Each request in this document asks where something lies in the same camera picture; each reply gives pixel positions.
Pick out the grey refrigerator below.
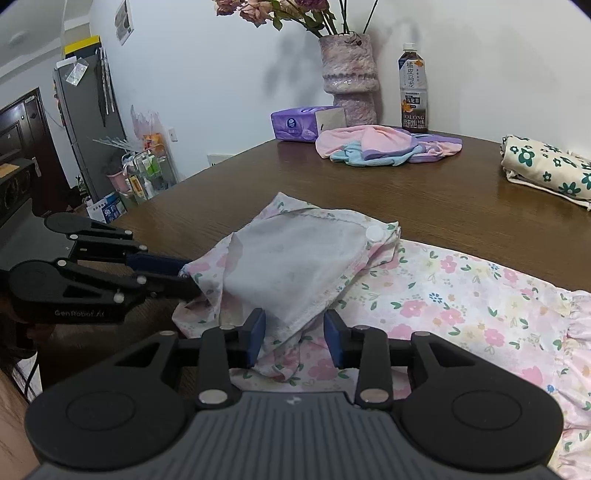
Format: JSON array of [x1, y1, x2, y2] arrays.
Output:
[[53, 37, 126, 202]]

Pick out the cluttered storage rack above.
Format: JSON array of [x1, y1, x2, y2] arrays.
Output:
[[86, 106, 177, 223]]

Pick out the pink knitted vase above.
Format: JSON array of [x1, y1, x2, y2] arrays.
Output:
[[318, 33, 380, 127]]

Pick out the folded green floral cloth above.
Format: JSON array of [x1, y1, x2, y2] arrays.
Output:
[[501, 135, 591, 211]]

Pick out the dried pink flowers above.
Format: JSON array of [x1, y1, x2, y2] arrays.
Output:
[[213, 0, 353, 38]]

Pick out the purple tissue pack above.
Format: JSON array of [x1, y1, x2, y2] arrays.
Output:
[[270, 106, 346, 143]]

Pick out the pink blue purple cloth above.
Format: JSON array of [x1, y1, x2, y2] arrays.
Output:
[[315, 125, 463, 167]]

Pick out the pink floral baby garment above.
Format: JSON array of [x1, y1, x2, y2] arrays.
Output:
[[172, 194, 590, 479]]

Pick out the tea drink bottle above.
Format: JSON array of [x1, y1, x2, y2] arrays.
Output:
[[398, 43, 429, 133]]

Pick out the dark wooden cabinet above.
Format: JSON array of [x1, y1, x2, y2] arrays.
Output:
[[1, 89, 70, 223]]

